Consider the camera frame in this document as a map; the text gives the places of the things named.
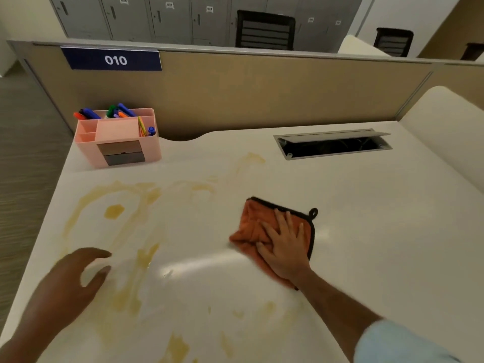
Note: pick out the person's left hand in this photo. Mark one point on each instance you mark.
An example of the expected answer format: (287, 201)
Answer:
(60, 294)

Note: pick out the person's right hand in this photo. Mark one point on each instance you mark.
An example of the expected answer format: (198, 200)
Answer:
(287, 257)

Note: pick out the orange microfibre cloth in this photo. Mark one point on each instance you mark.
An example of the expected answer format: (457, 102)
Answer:
(249, 226)

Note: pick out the pink desk organizer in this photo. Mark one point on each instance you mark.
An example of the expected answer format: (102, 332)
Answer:
(117, 130)

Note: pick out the person's left forearm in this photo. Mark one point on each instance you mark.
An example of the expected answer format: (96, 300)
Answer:
(22, 344)

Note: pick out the person's right forearm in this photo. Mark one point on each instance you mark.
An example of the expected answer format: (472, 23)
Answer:
(332, 306)

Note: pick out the blue capped pen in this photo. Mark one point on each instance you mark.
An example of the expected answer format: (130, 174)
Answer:
(151, 130)

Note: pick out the light blue right sleeve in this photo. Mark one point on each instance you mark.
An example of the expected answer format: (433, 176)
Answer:
(401, 344)

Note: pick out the beige desk partition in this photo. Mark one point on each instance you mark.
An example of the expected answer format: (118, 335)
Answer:
(264, 90)

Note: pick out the bunch of coloured markers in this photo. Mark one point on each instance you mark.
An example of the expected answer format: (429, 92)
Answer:
(90, 114)

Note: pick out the yellow green highlighter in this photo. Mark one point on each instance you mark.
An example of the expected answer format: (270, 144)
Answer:
(141, 126)

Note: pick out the white adjoining desk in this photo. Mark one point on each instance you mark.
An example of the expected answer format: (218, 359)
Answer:
(450, 124)

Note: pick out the white neighbouring desk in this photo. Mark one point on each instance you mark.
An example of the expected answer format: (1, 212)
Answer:
(359, 47)

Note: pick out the black office chair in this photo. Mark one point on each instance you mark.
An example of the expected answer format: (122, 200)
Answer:
(264, 32)
(393, 43)
(474, 52)

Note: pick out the blue number sign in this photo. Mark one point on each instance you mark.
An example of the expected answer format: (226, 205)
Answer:
(113, 59)

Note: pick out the grey locker cabinet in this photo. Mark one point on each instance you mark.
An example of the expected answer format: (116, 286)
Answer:
(170, 18)

